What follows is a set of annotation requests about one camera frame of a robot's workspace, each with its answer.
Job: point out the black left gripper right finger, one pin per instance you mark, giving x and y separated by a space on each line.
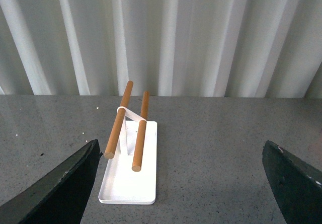
296 185

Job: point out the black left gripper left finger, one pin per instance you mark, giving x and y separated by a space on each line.
61 195

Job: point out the white rack with wooden rods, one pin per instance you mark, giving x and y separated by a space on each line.
130 175

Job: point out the white pleated curtain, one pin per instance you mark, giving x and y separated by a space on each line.
209 48

